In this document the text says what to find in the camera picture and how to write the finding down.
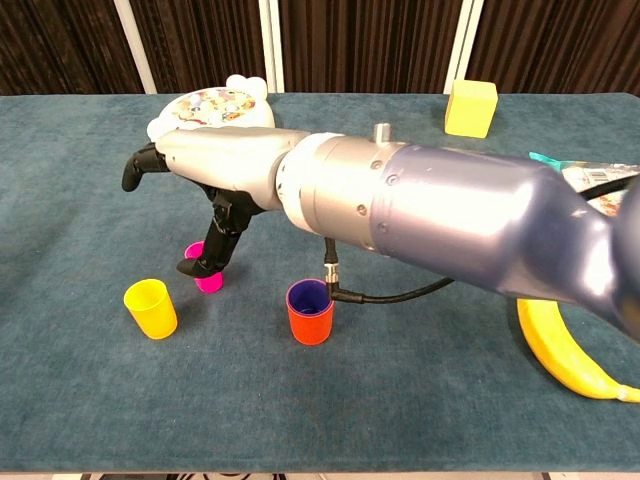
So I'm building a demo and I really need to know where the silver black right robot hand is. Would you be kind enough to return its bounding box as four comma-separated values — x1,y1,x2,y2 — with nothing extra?
121,125,309,280

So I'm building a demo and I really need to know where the magenta plastic cup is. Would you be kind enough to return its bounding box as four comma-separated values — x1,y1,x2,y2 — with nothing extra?
183,240,225,294

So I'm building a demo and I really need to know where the dark blue plastic cup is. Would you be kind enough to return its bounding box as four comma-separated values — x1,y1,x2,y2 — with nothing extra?
287,278,335,317

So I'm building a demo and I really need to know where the yellow plastic cup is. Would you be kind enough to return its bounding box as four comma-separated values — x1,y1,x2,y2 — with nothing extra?
123,278,179,341

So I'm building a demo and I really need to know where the white fishing game toy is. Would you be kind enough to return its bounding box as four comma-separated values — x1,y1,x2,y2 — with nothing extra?
146,74,278,146

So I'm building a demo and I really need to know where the dark brown slatted partition panel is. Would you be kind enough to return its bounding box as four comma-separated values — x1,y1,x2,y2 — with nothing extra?
127,0,266,95
0,0,146,96
467,0,640,96
277,0,461,95

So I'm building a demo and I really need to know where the orange plastic cup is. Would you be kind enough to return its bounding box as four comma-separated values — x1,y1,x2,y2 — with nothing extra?
285,292,335,347

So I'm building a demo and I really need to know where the yellow sponge block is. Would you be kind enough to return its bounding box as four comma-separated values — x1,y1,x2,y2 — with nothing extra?
444,78,499,140

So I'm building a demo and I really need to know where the blue felt table cover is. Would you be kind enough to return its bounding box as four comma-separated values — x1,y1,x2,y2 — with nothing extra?
0,92,640,474

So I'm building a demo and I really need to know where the teal snack packet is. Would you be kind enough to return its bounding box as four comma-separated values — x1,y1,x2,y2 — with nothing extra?
529,152,640,219

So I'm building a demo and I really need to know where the yellow banana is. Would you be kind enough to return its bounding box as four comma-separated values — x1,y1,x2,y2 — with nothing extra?
516,297,640,404

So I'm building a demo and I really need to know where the white partition frame post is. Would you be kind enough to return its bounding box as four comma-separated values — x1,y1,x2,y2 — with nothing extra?
113,0,159,95
257,0,286,94
443,0,485,95

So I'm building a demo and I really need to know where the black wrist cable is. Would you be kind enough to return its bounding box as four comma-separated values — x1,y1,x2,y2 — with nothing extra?
323,175,640,305

